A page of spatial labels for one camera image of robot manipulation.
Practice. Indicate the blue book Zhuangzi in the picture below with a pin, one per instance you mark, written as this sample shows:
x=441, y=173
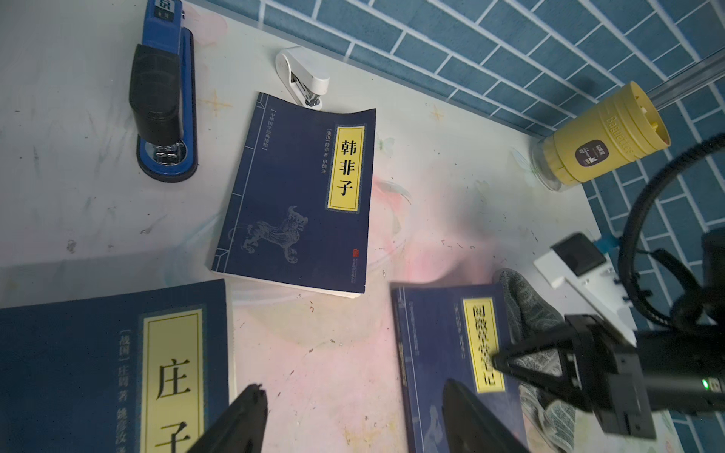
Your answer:
x=142, y=372

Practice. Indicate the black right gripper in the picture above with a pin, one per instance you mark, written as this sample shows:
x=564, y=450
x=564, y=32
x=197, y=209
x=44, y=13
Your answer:
x=588, y=366

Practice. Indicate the yellow pen holder cup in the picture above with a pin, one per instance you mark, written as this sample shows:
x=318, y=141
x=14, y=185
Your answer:
x=623, y=128

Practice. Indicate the blue black stapler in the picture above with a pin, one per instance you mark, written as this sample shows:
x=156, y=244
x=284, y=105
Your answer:
x=163, y=94

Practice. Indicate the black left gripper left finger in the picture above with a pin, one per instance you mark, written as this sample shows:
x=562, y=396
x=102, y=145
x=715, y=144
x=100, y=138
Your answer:
x=240, y=428

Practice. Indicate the blue book Hanfeizi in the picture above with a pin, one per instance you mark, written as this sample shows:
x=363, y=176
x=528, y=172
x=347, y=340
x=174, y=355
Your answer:
x=300, y=204

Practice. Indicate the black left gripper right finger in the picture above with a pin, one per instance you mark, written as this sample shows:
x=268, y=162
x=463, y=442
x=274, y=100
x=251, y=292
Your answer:
x=471, y=426

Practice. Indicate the blue book Yuewei notes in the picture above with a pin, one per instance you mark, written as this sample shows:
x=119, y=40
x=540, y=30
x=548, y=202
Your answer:
x=453, y=333

